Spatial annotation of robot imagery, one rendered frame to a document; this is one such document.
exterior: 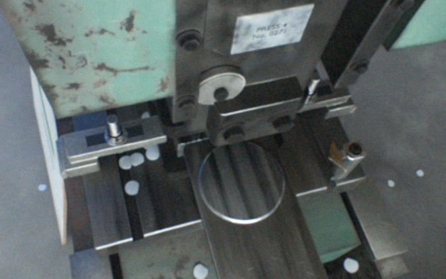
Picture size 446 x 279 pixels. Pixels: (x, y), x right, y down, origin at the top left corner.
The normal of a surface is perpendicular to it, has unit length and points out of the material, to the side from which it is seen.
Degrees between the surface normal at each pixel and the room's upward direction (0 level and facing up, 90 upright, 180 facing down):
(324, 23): 90
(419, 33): 90
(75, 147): 0
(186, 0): 90
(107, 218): 0
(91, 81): 90
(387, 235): 0
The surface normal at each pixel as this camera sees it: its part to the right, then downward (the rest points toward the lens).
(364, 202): 0.09, -0.45
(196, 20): 0.28, 0.87
